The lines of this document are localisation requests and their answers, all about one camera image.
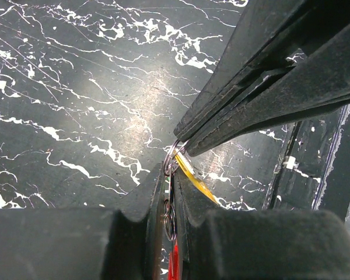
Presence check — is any yellow tagged key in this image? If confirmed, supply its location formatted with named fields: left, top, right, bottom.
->
left=174, top=149, right=218, bottom=204

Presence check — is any metal wire keyring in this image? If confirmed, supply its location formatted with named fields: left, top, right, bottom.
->
left=163, top=140, right=186, bottom=242

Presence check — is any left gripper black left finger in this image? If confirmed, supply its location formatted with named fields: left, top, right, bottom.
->
left=0, top=164, right=165, bottom=279

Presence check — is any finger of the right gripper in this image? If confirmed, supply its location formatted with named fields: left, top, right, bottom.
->
left=186, top=24, right=350, bottom=156
left=174, top=1, right=350, bottom=141

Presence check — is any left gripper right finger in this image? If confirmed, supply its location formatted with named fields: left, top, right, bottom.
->
left=174, top=173, right=350, bottom=279

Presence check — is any red keyring opener tool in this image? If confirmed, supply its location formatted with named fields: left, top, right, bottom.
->
left=167, top=241, right=180, bottom=280

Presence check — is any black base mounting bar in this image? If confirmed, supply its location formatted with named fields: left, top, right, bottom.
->
left=262, top=105, right=350, bottom=220

